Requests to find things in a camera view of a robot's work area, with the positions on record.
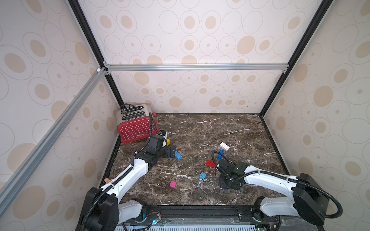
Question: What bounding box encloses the dark blue long lego brick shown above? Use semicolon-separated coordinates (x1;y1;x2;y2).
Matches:
217;149;225;159

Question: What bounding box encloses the red long lego brick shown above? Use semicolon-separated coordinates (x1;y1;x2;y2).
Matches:
206;160;216;168

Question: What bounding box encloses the white long lego brick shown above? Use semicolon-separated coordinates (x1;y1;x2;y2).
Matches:
219;142;230;152

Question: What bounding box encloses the pink square lego brick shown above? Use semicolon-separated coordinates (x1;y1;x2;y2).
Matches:
170;181;177;188

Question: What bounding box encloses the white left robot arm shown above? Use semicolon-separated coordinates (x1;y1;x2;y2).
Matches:
76;131;176;231

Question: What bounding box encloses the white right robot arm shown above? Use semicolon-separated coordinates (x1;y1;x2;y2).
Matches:
216;159;329;226

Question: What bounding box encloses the light blue square lego brick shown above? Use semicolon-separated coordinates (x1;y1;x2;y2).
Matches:
175;151;182;160

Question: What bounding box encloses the light blue long lego brick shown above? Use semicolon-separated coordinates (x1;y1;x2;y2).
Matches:
199;172;207;180

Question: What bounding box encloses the red polka dot toaster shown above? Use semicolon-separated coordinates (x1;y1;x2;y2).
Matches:
116;104;160;144

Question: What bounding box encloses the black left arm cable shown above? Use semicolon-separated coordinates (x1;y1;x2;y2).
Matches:
131;112;158;165

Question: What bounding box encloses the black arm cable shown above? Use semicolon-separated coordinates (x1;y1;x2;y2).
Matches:
131;112;158;165
211;151;344;219

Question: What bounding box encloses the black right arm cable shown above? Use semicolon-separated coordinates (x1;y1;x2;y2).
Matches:
211;151;344;219

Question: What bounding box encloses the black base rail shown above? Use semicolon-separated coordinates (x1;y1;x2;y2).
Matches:
144;205;281;225

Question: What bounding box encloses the horizontal aluminium frame bar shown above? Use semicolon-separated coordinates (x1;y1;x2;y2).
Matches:
106;63;289;72

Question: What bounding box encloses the left aluminium frame bar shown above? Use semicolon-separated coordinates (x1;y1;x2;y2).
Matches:
1;67;107;216

